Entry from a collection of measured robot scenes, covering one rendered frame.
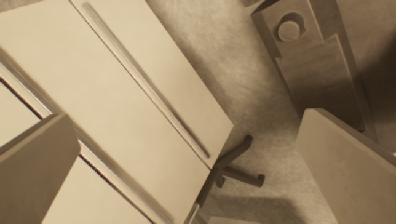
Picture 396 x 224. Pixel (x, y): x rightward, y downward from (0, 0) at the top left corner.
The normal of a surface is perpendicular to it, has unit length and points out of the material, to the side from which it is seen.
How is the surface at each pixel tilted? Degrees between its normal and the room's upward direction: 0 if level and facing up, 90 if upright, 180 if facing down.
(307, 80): 0
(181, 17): 0
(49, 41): 90
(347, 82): 0
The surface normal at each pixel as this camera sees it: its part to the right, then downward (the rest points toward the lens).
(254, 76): -0.45, 0.60
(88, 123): 0.68, -0.25
